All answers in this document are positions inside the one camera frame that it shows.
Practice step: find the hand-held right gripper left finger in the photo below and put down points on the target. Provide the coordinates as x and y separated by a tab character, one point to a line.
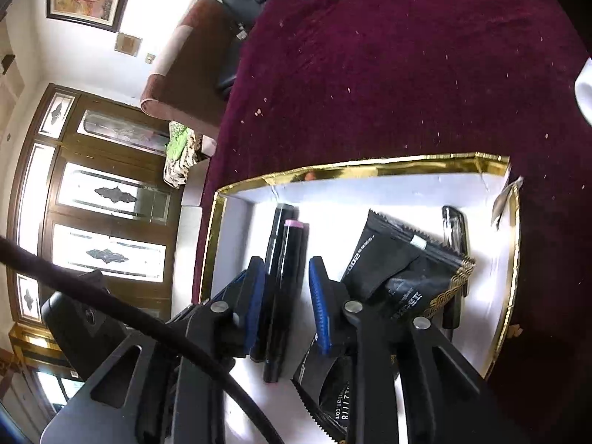
252	305

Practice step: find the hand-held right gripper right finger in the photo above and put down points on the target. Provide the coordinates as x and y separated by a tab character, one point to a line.
319	305

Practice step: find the black marker pink end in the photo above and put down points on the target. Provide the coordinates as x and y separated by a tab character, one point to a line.
289	259

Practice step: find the gold-rimmed white tray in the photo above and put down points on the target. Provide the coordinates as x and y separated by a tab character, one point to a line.
485	296

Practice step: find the black sachet white print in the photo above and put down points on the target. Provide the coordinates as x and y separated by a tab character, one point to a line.
333	388

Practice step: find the plain black sachet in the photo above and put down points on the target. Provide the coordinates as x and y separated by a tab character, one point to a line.
384	249

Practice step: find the black sachet gold pattern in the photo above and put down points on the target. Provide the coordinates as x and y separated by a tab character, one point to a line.
416	286

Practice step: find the patterned blanket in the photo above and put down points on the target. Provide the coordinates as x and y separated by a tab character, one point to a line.
178	171

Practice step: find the wooden glass-panel doors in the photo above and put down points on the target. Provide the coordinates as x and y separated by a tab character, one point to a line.
111	180

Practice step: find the thin black pen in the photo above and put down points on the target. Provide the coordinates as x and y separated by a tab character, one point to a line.
455	226

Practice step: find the green cloth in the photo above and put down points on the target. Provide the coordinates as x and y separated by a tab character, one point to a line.
178	141

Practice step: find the brown armchair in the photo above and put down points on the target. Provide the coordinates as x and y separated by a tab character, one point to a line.
199	78

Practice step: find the maroon table cloth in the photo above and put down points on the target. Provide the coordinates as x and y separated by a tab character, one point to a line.
393	78

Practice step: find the small wall plaque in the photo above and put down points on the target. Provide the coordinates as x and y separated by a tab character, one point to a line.
126	44

